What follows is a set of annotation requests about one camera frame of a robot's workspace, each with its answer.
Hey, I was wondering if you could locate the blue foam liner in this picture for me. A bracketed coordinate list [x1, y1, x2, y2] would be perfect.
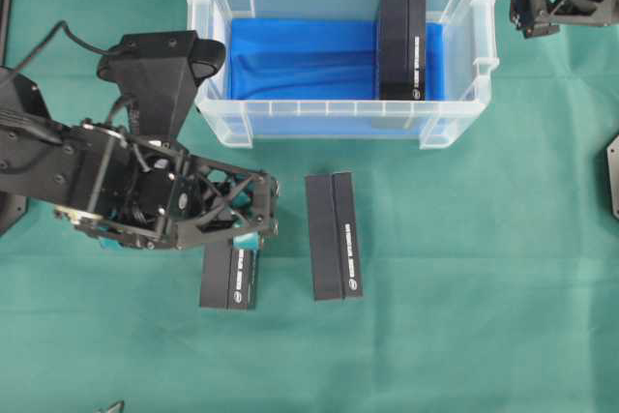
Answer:
[226, 18, 424, 138]

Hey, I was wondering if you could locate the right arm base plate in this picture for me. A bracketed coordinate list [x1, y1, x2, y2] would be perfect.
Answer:
[606, 135, 619, 220]

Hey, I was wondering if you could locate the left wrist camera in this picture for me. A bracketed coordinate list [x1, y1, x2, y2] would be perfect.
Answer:
[97, 30, 226, 141]

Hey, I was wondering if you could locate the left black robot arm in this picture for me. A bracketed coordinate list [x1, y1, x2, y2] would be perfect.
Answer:
[1, 68, 280, 250]

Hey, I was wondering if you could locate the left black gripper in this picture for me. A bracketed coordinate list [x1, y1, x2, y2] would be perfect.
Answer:
[52, 121, 279, 251]

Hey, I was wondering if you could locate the black box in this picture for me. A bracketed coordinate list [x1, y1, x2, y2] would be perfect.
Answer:
[376, 0, 427, 101]
[199, 241, 258, 310]
[305, 172, 364, 301]

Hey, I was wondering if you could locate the small black metal clip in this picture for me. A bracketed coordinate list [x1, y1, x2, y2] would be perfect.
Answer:
[97, 400, 125, 413]

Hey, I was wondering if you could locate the green table cloth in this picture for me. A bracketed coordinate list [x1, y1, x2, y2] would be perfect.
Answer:
[1, 0, 618, 412]

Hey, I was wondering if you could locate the clear plastic storage case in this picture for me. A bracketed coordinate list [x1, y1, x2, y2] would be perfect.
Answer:
[187, 0, 499, 149]

